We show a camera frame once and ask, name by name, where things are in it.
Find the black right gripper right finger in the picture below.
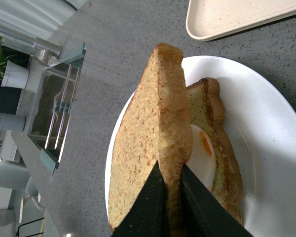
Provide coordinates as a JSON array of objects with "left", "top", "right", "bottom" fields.
[{"left": 181, "top": 165, "right": 251, "bottom": 237}]

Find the bread slice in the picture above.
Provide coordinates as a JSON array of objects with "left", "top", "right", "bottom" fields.
[
  {"left": 186, "top": 78, "right": 243, "bottom": 225},
  {"left": 108, "top": 43, "right": 193, "bottom": 237}
]

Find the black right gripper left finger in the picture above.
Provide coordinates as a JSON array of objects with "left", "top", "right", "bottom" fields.
[{"left": 112, "top": 163, "right": 168, "bottom": 237}]

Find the white plant pot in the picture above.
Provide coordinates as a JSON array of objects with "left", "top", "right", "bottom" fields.
[{"left": 1, "top": 61, "right": 29, "bottom": 89}]

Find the beige rabbit tray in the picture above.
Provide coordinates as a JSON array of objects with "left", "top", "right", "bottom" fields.
[{"left": 185, "top": 0, "right": 296, "bottom": 41}]

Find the white round plate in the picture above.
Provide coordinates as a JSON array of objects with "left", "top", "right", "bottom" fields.
[{"left": 105, "top": 56, "right": 296, "bottom": 237}]

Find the fried egg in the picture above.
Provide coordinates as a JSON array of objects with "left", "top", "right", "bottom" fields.
[{"left": 187, "top": 124, "right": 217, "bottom": 192}]

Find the grey curtain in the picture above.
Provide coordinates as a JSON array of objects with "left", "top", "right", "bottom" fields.
[{"left": 0, "top": 0, "right": 86, "bottom": 40}]

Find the steel sink basin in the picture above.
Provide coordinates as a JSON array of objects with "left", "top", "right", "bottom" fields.
[{"left": 29, "top": 61, "right": 82, "bottom": 159}]

